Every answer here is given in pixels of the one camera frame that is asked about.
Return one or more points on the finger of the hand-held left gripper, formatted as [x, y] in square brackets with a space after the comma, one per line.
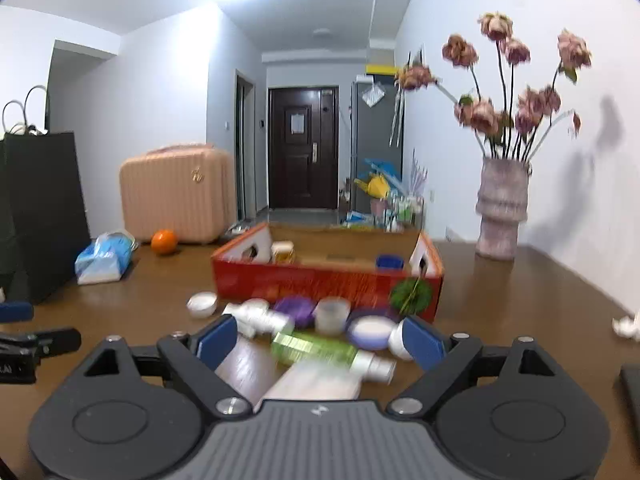
[55, 340]
[15, 312]

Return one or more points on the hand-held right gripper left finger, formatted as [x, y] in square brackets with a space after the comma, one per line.
[218, 336]

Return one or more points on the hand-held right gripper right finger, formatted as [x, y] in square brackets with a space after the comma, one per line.
[424, 342]

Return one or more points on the round white jar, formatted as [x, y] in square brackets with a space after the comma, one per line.
[396, 341]

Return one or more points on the white round lid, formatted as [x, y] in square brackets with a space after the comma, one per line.
[202, 304]

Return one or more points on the pale pink bottle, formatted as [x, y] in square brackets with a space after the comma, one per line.
[245, 367]

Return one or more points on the white bottle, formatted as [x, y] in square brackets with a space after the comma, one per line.
[257, 317]

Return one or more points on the lavender jar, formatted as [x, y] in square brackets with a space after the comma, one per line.
[369, 332]

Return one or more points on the purple jar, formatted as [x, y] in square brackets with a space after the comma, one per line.
[295, 310]

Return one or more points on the translucent white jar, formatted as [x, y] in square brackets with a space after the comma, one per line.
[331, 315]

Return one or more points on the green bottle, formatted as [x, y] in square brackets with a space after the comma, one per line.
[315, 349]

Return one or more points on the yellow jar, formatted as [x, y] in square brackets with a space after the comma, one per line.
[283, 252]

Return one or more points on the red cardboard box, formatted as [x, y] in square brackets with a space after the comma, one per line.
[320, 280]

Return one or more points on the blue tissue pack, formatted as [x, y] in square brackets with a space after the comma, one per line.
[102, 260]

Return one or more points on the black paper bag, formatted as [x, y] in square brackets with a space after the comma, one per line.
[40, 210]

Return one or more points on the orange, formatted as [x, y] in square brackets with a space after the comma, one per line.
[165, 242]

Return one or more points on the pink suitcase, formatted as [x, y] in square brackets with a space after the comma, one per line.
[177, 192]

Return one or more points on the pink ceramic vase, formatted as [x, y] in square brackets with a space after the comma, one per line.
[502, 210]

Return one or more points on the yellow plastic toy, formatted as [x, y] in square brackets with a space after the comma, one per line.
[372, 185]

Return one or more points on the purple lavender bunch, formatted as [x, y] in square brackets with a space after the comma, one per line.
[417, 172]

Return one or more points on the blue plastic item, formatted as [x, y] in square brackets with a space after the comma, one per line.
[382, 167]

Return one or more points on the dark brown door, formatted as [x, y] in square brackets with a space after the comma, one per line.
[302, 160]

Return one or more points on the crumpled white tissue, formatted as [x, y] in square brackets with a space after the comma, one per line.
[627, 327]

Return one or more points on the grey refrigerator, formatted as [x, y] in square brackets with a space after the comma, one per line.
[375, 135]

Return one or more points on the dried pink roses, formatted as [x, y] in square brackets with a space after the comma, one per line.
[485, 112]

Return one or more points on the plastic bag on refrigerator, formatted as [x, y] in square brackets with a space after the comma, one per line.
[373, 96]

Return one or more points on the yellow box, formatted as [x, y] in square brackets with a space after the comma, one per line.
[382, 69]

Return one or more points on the small ceiling lamp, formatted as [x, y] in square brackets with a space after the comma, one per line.
[322, 33]

